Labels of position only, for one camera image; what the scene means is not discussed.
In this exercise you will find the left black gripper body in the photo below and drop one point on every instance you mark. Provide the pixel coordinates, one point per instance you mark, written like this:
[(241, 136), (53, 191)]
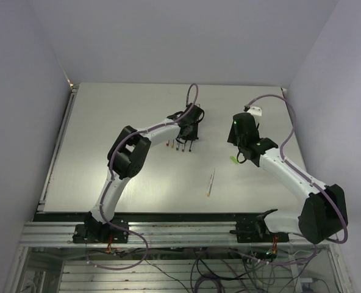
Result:
[(193, 135)]

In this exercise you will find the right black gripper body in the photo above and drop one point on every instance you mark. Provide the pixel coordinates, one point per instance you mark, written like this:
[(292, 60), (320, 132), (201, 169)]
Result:
[(235, 139)]

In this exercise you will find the light green pen cap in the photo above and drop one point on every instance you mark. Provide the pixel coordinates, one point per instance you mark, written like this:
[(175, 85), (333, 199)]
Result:
[(234, 159)]

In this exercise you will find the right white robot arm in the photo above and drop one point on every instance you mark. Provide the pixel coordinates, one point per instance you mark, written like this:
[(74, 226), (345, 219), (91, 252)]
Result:
[(323, 208)]

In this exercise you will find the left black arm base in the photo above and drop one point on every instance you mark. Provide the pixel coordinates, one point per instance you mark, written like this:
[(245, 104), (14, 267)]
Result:
[(98, 232)]

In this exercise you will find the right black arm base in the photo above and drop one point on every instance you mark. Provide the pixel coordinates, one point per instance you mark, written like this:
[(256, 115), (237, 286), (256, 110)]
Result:
[(252, 229)]

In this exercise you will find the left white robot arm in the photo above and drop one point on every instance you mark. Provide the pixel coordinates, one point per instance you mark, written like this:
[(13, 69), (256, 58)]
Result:
[(127, 157)]

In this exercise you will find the orange marker pen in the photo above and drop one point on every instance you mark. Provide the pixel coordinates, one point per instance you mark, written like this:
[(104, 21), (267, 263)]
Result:
[(210, 183)]

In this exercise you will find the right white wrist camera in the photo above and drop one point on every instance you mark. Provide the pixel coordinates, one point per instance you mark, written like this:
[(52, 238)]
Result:
[(254, 110)]

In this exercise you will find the aluminium frame rail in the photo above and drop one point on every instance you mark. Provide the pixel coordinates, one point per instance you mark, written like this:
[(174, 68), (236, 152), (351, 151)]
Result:
[(165, 234)]

